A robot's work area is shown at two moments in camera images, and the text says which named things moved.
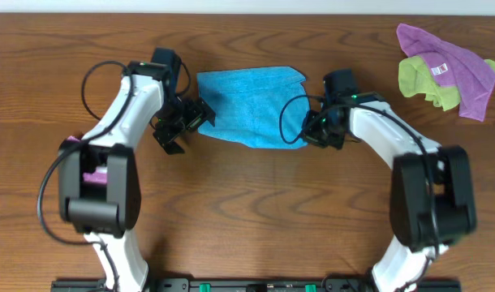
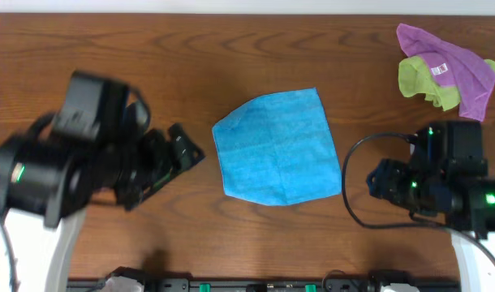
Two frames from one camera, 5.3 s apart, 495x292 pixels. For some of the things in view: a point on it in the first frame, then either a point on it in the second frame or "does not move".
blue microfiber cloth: (263, 107) to (277, 149)
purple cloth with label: (472, 77) does not move
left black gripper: (182, 125) to (159, 161)
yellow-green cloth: (415, 78) does not move
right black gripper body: (320, 131) to (409, 188)
